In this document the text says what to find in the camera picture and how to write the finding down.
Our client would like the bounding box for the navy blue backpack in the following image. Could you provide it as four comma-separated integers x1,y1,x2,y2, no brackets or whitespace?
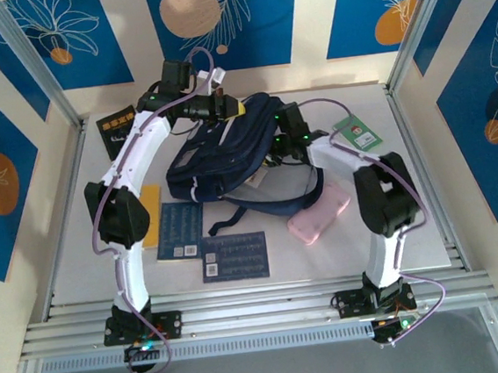
159,87,329,241

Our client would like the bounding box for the green notebook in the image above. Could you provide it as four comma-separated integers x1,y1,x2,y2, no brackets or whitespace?
330,111,383,155

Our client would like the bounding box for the pink pencil case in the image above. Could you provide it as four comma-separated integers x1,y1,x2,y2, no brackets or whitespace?
283,180,356,247

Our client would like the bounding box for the black book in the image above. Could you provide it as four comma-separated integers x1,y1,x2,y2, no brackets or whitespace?
93,104,141,163

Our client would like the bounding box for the yellow book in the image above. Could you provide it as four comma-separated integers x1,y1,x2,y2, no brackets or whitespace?
136,183,170,250

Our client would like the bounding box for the thick blue book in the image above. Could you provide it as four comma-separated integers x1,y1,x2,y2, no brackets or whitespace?
151,198,209,265

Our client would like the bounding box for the thin dark blue booklet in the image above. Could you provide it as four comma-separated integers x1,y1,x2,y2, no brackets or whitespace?
198,230,271,284

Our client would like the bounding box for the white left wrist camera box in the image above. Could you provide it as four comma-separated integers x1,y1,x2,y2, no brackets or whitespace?
196,66,228,91

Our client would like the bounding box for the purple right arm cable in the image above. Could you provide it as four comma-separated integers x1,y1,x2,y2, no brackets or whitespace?
295,87,451,348

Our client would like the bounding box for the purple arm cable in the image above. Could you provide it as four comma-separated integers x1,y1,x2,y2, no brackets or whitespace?
76,47,245,373
295,87,451,348

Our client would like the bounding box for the aluminium table side rail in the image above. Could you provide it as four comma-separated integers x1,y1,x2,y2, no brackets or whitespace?
383,81,473,277
24,115,111,322

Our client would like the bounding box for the aluminium frame post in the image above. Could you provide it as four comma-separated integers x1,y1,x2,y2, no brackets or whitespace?
376,0,479,95
0,0,85,136

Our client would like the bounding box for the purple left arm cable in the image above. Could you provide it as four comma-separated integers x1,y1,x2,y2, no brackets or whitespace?
76,47,245,373

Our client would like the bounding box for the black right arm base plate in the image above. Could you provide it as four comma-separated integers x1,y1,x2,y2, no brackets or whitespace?
333,283,419,320

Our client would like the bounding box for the aluminium mounting rail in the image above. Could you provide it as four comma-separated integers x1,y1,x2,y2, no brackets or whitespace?
16,262,498,362

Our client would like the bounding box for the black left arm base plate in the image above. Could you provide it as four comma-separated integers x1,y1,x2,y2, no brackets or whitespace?
101,310,185,347

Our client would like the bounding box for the grey slotted cable duct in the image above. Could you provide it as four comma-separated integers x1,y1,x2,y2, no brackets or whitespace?
38,323,378,373

